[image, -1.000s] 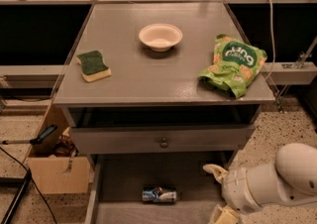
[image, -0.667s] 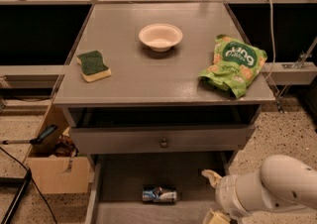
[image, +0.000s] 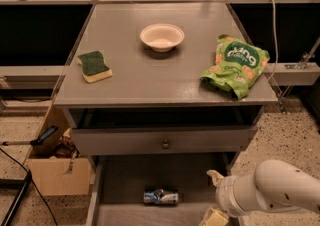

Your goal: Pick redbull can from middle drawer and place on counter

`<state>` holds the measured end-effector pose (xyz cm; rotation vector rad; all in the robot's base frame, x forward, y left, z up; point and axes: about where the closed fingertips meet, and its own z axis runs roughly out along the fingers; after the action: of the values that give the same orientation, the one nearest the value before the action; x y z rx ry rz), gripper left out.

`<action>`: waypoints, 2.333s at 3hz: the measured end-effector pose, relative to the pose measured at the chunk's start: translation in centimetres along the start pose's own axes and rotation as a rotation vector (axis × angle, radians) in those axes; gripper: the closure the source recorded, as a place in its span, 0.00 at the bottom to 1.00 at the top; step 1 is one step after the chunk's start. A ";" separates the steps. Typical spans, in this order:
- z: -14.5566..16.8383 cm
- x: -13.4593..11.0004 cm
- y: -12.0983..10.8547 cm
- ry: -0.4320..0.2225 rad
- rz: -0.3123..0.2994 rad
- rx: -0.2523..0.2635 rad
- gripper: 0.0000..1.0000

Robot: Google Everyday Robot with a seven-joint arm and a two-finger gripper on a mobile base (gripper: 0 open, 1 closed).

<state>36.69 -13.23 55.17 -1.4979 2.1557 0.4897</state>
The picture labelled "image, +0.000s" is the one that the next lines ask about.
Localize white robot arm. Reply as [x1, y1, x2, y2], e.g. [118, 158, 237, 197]
[198, 160, 320, 226]

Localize snack packets in box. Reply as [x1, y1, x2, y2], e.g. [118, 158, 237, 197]
[54, 128, 78, 159]

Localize blue silver redbull can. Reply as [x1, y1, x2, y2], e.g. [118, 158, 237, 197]
[143, 188, 179, 205]

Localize cardboard box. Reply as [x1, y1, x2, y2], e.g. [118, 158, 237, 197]
[27, 105, 92, 196]

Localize black handled tool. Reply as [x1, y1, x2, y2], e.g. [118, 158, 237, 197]
[0, 126, 58, 146]

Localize grey drawer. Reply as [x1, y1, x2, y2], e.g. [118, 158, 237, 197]
[71, 125, 257, 155]
[86, 153, 230, 226]

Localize green yellow sponge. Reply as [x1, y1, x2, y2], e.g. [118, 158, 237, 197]
[77, 51, 113, 83]

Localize round metal drawer knob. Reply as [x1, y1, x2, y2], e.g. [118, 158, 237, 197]
[161, 139, 170, 149]

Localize grey top drawer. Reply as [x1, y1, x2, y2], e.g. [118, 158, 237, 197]
[71, 125, 257, 155]

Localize grey drawer cabinet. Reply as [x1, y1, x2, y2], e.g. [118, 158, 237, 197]
[53, 2, 279, 226]

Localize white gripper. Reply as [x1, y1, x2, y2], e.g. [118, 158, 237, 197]
[199, 170, 254, 226]

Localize white paper bowl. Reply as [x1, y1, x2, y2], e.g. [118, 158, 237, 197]
[140, 24, 185, 52]

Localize white hanging cable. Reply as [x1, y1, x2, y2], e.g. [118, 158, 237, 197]
[255, 0, 280, 83]

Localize green chip bag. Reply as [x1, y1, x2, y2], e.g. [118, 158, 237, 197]
[200, 35, 270, 99]

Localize grey middle drawer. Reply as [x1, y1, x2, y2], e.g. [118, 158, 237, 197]
[86, 153, 230, 226]

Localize black floor cable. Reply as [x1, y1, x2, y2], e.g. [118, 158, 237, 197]
[0, 147, 60, 226]

